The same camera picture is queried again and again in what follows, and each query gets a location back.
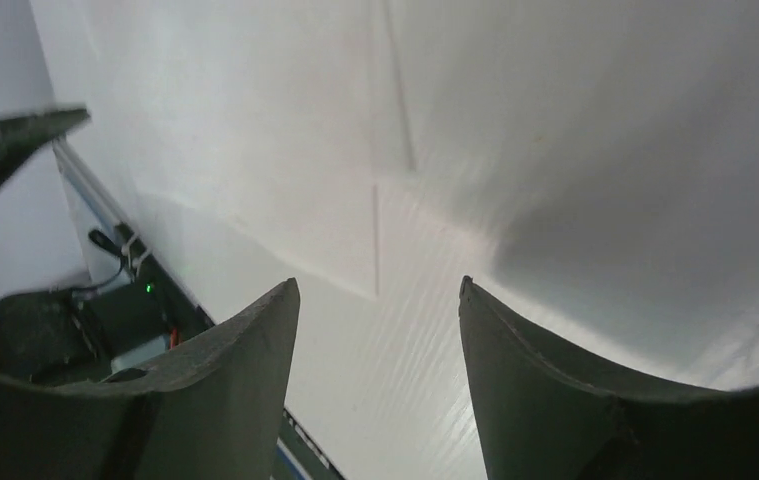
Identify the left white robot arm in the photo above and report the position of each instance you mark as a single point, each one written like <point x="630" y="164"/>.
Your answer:
<point x="44" y="338"/>

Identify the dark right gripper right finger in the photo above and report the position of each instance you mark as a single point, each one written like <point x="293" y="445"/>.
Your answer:
<point x="546" y="408"/>

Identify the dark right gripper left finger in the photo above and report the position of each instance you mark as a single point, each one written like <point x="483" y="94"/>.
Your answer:
<point x="65" y="432"/>

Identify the left controller board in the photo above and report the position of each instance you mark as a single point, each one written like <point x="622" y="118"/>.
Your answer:
<point x="128" y="316"/>

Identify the translucent white wrapping paper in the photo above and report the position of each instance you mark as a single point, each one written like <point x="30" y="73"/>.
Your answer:
<point x="593" y="164"/>

